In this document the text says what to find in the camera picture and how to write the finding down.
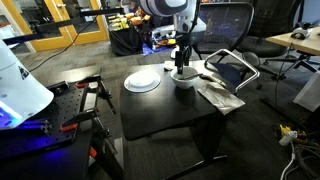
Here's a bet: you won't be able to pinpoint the grey device on desk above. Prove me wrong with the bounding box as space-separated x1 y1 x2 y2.
290 27 313 41

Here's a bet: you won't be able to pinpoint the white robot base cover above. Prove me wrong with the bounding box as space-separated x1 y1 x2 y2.
0 37 55 131

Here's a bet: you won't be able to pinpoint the white box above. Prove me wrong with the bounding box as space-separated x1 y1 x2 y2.
292 71 320 113

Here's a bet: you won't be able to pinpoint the white cable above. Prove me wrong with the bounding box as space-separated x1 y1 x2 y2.
279 141 298 180

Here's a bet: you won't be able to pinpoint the white plate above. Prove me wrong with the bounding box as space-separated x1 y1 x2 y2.
123 69 162 94

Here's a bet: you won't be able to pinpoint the black table pedestal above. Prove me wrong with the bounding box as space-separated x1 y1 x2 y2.
164 111 232 180

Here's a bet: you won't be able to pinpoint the black draped table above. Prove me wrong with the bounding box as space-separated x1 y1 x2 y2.
107 19 155 57

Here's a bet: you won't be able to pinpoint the black floor cable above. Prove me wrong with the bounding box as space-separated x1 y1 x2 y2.
29 19 98 73

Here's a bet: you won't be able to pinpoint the grey cable bundle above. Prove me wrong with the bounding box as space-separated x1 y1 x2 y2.
293 141 320 180

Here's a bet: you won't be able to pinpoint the white bowl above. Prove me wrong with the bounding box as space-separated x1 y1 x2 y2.
169 65 200 90

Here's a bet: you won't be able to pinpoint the black camera rig bar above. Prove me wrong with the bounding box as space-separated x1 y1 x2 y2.
2 6 126 46

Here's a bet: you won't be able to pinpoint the black orange-handled clamp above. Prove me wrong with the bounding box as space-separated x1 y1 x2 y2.
75 74 118 116
59 107 112 138

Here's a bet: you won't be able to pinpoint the wooden desk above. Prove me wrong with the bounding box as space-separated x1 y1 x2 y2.
265 26 320 57

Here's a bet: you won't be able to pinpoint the black mesh office chair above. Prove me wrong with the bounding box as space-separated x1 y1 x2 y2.
189 1 256 63

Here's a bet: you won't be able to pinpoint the black hanging cable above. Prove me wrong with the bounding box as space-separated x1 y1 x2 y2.
273 39 297 108

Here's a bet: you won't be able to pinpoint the yellow door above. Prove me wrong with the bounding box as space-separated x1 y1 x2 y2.
2 0 111 53

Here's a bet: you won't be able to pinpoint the silver-framed blue chair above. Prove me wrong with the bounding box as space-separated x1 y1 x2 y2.
203 48 261 95

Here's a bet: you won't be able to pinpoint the white plug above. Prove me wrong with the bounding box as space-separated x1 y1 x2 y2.
278 130 299 147

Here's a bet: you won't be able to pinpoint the black perforated breadboard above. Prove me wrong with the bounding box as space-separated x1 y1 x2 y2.
0 80 90 162

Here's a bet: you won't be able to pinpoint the yellow and orange items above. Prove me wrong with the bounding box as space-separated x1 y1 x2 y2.
109 9 153 33

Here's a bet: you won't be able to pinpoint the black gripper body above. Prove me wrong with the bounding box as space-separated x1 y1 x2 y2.
173 32 194 67

